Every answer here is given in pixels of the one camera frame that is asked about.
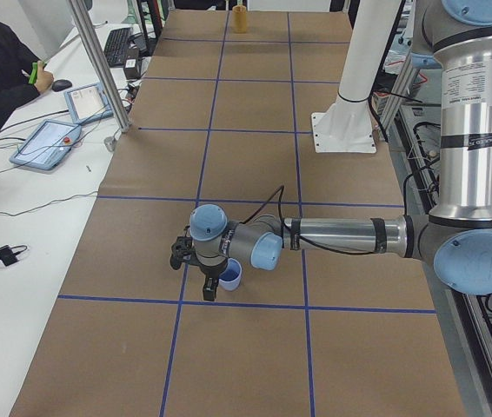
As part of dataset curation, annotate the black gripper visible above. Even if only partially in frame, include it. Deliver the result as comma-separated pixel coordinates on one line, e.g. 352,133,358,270
170,235,224,301

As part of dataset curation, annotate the blue plastic cup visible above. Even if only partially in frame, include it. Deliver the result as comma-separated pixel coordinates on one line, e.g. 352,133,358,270
219,258,243,291

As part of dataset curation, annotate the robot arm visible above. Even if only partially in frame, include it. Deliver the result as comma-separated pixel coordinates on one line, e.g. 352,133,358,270
170,1,492,301

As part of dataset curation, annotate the tan bamboo cup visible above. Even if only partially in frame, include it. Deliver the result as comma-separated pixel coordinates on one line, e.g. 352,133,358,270
232,4,248,34

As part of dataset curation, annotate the black adapter in bag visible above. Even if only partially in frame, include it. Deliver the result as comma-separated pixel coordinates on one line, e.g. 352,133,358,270
0,245,28,267

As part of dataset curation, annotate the blue teach pendant near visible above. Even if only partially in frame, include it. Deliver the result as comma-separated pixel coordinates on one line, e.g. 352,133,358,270
10,120,82,171

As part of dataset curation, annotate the blue teach pendant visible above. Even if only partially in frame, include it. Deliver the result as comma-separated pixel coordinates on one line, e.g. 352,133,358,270
10,120,82,171
63,83,113,125

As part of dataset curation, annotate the blue teach pendant far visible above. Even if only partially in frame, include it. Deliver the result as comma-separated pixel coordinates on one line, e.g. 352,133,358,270
63,83,113,125

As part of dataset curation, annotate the black computer mouse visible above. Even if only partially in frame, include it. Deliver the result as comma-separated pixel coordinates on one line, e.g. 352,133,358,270
51,79,72,92

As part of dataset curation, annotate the black keyboard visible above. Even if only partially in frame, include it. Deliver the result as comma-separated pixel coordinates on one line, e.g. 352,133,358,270
103,27,132,68

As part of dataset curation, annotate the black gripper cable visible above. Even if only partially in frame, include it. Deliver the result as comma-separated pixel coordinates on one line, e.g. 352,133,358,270
245,185,380,255

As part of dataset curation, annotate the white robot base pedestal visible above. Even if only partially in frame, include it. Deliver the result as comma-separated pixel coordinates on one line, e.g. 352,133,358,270
311,0,402,154

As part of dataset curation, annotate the black desk cable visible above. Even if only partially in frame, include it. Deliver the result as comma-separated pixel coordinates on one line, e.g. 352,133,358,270
0,137,99,217

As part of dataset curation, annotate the aluminium frame post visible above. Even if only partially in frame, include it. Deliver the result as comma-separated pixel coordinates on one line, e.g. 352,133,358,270
67,0,130,133

